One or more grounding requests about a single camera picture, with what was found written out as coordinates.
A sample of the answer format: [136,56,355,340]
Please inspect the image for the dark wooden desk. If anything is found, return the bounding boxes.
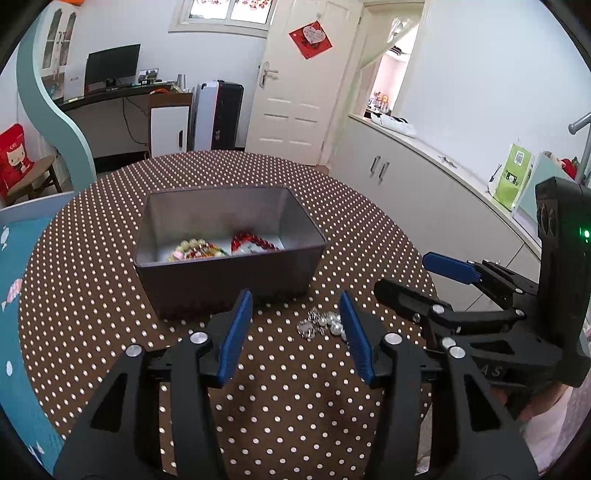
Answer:
[58,85,195,158]

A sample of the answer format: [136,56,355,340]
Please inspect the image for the green and multicolour bead bracelet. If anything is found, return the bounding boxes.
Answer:
[167,237,232,264]

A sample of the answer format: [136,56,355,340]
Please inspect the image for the small white box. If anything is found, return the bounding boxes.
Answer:
[62,74,86,99]

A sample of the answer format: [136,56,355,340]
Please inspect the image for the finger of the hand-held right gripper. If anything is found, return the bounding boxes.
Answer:
[373,278,527,352]
[422,251,539,297]

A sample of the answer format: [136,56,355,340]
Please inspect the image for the black and white suitcase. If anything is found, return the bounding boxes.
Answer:
[215,80,245,151]

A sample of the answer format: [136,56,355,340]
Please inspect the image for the white glass door cabinet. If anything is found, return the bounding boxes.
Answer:
[41,7,77,88]

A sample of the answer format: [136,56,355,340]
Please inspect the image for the red plush toy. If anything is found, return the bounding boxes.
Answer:
[556,157,581,182]

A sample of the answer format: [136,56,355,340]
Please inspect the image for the grey metal box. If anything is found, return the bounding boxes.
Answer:
[134,186,329,320]

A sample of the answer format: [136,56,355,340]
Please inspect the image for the long white sideboard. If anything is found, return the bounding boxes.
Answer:
[328,113,555,315]

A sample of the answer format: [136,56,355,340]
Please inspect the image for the green paper bag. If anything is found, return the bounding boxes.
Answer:
[491,142,534,210]

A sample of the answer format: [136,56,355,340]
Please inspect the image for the red cartoon print bag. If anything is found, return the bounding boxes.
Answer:
[0,123,35,199]

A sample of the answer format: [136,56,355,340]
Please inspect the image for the white framed window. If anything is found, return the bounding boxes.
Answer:
[168,0,273,32]

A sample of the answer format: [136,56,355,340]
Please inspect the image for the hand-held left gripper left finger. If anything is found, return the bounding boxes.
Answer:
[53,290,254,480]

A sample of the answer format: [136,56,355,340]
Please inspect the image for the red diamond door decoration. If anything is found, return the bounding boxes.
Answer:
[289,21,333,60]

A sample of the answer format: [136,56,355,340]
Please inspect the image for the cream panel door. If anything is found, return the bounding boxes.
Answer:
[245,0,363,167]

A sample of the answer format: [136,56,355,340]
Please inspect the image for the small wooden chair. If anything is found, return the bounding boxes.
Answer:
[4,154,63,206]

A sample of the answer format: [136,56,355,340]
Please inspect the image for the white cloth bundle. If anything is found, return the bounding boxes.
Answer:
[365,113,416,138]

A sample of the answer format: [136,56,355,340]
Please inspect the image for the red bead bracelet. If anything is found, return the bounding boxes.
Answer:
[229,232,280,254]

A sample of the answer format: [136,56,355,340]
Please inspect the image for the person's right forearm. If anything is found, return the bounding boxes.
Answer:
[489,381,591,467]

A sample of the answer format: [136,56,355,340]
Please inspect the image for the white under-desk cabinet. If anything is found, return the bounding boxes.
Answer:
[150,105,191,158]

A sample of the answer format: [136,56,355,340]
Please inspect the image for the teal printed mat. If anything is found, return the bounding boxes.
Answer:
[0,191,79,467]

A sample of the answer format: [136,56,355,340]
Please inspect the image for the black computer monitor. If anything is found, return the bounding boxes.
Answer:
[84,44,141,93]

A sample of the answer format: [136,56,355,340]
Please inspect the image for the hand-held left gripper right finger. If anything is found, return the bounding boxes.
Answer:
[338,291,541,480]

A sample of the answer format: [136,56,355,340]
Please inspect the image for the small figurines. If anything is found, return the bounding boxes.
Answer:
[368,91,392,116]

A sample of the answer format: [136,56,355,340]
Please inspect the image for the grey metal pole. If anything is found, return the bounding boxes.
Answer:
[568,111,591,185]

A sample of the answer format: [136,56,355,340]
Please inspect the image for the silver pearl bracelet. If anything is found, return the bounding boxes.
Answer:
[295,308,349,342]

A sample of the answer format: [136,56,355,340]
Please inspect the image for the teal bunk bed frame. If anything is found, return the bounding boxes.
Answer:
[16,7,98,190]

